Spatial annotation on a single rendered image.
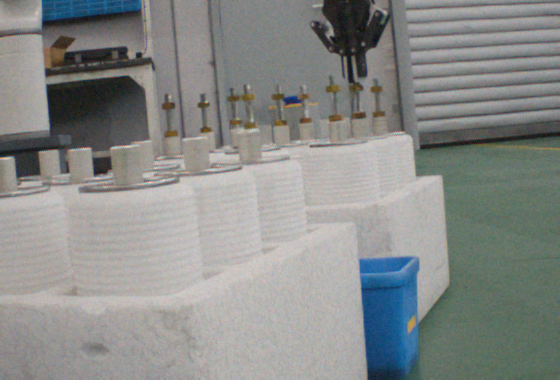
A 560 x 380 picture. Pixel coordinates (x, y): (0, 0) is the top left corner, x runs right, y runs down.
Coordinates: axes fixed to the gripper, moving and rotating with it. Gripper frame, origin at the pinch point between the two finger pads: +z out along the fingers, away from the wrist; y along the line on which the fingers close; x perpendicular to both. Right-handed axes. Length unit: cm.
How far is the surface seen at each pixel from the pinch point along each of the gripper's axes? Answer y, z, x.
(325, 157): 5.6, 11.2, -15.5
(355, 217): 10.5, 18.5, -16.9
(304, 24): -332, -57, 402
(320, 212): 6.4, 17.6, -18.5
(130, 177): 25, 9, -63
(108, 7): -416, -81, 294
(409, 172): 0.6, 15.8, 10.8
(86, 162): 10, 8, -55
